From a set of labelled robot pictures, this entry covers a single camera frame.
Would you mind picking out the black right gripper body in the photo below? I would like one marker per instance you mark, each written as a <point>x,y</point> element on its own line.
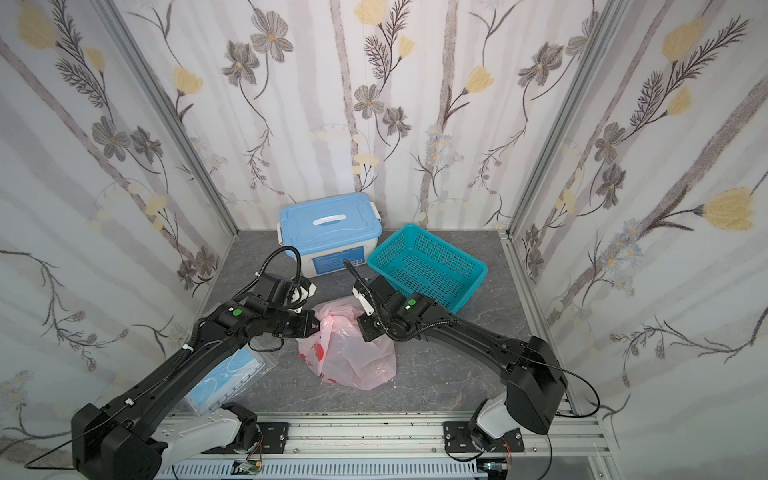
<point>369,325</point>

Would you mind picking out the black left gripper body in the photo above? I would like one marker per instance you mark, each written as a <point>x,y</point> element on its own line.
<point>306,323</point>

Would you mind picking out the pink printed plastic bag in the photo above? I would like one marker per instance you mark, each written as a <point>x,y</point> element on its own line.
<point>338,353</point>

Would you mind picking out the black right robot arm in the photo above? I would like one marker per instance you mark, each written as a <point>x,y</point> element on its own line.
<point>534,383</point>

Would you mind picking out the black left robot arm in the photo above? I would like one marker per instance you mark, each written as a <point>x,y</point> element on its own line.
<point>118,440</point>

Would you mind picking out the blue face mask pack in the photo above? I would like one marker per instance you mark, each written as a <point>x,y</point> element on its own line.
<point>229,378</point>

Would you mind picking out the teal plastic basket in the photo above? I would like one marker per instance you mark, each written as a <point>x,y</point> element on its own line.
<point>414,260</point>

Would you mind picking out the white box blue lid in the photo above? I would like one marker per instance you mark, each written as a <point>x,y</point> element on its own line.
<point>330,231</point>

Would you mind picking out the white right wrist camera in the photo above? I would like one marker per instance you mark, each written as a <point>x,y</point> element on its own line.
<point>361,297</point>

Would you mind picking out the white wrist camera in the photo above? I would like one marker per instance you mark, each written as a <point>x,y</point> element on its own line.
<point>361,297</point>
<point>302,291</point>

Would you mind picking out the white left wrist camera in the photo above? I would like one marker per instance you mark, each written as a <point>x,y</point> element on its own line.
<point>302,291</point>

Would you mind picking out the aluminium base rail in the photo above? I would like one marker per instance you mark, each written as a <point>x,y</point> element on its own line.
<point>392,445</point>

